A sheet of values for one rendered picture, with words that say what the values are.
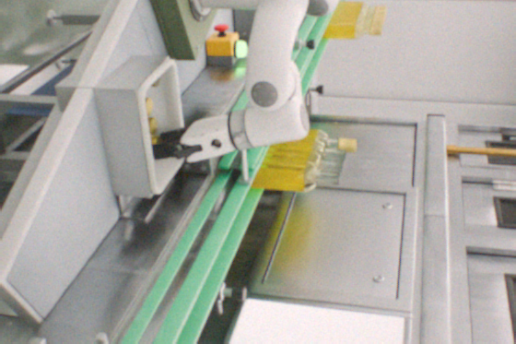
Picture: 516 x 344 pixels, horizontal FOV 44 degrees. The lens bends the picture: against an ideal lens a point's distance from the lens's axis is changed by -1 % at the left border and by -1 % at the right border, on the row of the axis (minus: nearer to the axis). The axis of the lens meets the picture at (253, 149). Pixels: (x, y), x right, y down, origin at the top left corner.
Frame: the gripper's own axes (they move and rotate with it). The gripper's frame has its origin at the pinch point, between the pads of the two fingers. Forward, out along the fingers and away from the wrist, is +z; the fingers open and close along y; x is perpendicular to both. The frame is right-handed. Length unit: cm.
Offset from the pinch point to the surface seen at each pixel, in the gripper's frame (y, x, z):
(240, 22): 77, 4, 5
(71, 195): -23.3, 3.2, 7.3
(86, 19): 96, 15, 66
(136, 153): -9.9, 3.2, 0.7
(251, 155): 19.0, -13.7, -8.6
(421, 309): -2, -43, -41
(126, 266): -23.0, -12.0, 3.1
